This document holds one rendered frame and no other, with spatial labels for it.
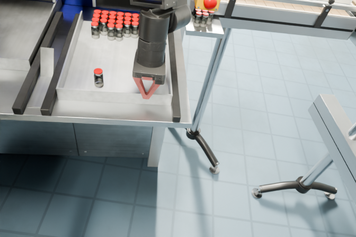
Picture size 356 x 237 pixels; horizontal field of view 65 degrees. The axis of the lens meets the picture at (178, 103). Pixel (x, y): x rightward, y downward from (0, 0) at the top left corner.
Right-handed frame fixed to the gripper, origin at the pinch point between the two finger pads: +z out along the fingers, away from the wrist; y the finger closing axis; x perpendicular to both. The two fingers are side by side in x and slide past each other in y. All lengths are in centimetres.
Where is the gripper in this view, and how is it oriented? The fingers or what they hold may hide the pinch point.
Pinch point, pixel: (146, 95)
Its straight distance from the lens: 65.0
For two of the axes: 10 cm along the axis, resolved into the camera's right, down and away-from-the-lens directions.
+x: -9.9, -1.0, -1.2
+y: -0.3, -6.1, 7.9
